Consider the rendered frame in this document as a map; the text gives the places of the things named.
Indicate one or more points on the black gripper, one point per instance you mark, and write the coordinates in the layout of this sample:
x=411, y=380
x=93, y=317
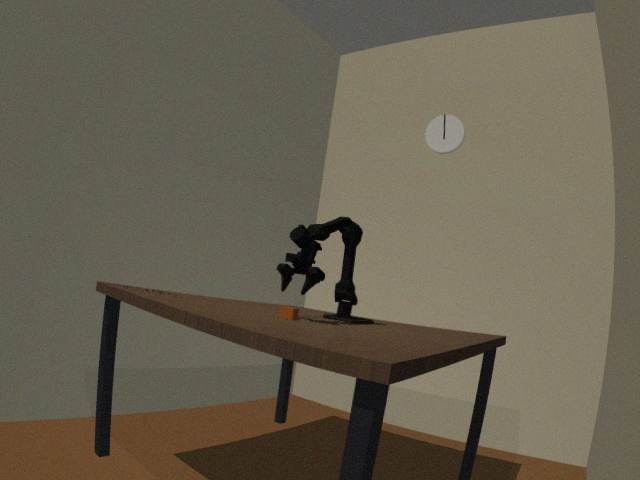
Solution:
x=313, y=274

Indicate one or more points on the orange block with black square face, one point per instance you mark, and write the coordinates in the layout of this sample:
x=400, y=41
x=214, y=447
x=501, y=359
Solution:
x=288, y=312

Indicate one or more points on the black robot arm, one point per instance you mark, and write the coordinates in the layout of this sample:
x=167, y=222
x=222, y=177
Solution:
x=351, y=236

